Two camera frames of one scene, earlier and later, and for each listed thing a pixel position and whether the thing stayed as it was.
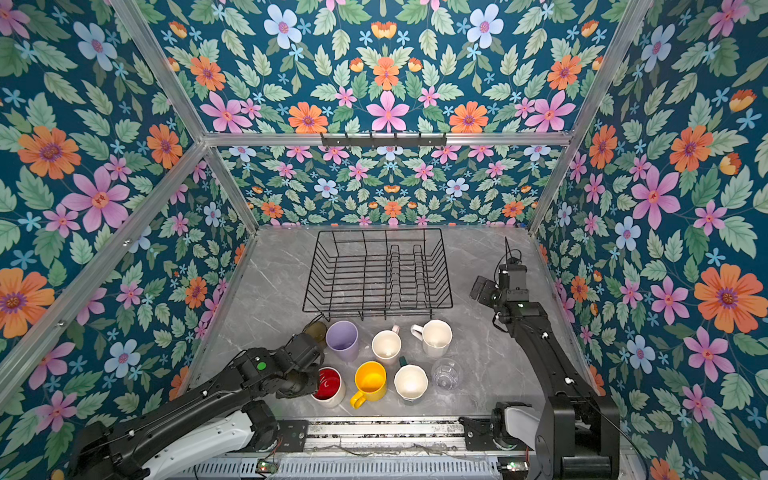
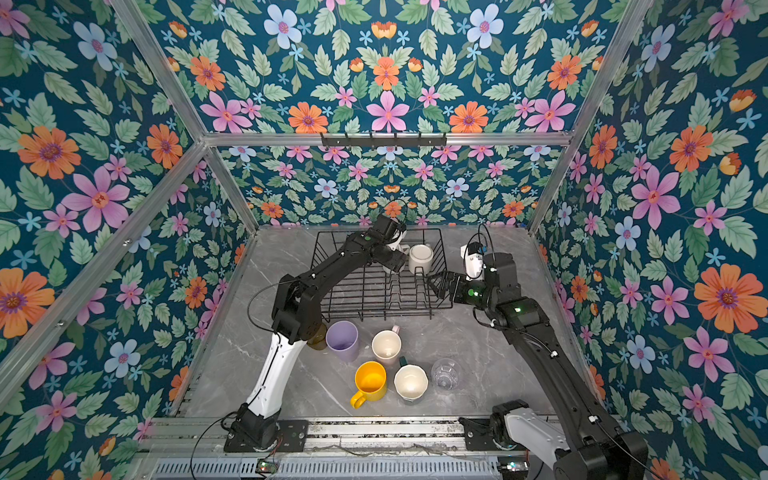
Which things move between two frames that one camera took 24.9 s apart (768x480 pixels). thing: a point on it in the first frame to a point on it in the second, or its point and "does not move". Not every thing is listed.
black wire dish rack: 401,271 does not move
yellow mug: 370,379 does not move
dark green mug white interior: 411,381 does not move
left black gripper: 313,387 to 397,262
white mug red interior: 331,387 to 421,259
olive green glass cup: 318,331 does not move
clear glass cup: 447,375 does not move
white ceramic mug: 436,336 to 398,246
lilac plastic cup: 343,338 does not move
